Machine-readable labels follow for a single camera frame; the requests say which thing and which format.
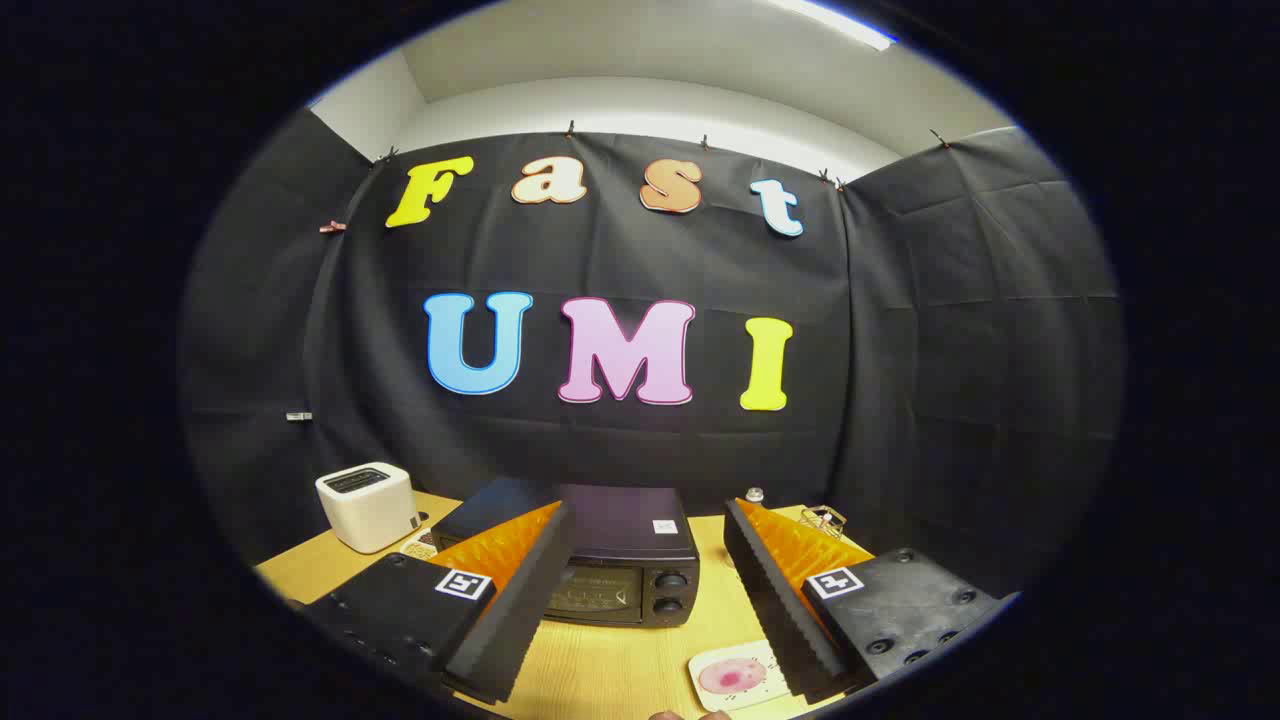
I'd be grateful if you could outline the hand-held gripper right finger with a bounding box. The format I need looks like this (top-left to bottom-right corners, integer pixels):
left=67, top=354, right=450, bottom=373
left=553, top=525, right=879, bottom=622
left=722, top=498, right=1006, bottom=705

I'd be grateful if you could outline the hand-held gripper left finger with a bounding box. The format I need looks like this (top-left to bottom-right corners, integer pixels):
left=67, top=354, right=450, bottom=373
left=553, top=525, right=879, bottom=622
left=300, top=501, right=576, bottom=705

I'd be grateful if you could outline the square cream plate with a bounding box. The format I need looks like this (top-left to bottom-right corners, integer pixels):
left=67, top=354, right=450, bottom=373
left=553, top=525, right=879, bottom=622
left=688, top=640, right=801, bottom=713

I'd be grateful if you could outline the round pink food slice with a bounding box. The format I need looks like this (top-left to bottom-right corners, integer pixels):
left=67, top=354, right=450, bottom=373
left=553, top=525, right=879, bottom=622
left=698, top=660, right=769, bottom=696

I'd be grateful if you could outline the black toaster oven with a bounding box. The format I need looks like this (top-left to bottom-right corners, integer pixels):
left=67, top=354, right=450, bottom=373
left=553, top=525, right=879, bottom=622
left=430, top=477, right=701, bottom=629

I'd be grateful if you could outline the white pop-up toaster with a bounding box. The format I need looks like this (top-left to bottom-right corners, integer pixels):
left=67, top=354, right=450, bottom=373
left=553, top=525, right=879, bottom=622
left=315, top=462, right=421, bottom=555

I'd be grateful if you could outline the black backdrop cloth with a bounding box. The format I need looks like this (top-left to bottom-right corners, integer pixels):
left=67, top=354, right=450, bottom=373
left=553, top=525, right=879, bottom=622
left=180, top=105, right=1126, bottom=601

